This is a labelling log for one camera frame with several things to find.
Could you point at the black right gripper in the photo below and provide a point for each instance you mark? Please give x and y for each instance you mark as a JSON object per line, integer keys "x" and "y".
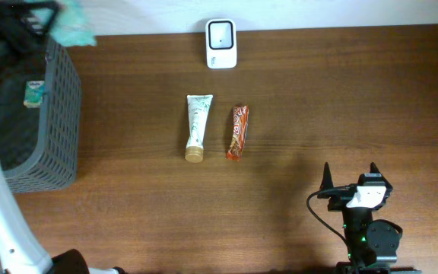
{"x": 341, "y": 204}

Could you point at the small Kleenex tissue pack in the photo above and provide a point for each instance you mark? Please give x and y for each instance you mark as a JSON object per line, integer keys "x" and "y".
{"x": 33, "y": 94}

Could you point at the teal snack packet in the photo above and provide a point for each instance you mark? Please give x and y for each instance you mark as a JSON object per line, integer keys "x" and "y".
{"x": 71, "y": 26}

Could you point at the red snack bar wrapper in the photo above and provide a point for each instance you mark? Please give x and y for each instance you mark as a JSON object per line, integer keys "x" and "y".
{"x": 240, "y": 126}

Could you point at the white tube with gold cap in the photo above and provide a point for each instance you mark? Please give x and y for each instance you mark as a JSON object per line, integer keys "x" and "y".
{"x": 198, "y": 109}

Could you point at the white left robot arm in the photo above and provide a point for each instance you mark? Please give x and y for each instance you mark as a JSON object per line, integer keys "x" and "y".
{"x": 20, "y": 251}

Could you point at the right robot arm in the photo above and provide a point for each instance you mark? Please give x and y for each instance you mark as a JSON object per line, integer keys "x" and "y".
{"x": 371, "y": 244}

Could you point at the white barcode scanner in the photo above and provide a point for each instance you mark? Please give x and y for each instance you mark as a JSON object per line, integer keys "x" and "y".
{"x": 221, "y": 43}

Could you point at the grey plastic mesh basket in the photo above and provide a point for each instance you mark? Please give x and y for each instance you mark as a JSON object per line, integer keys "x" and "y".
{"x": 39, "y": 146}

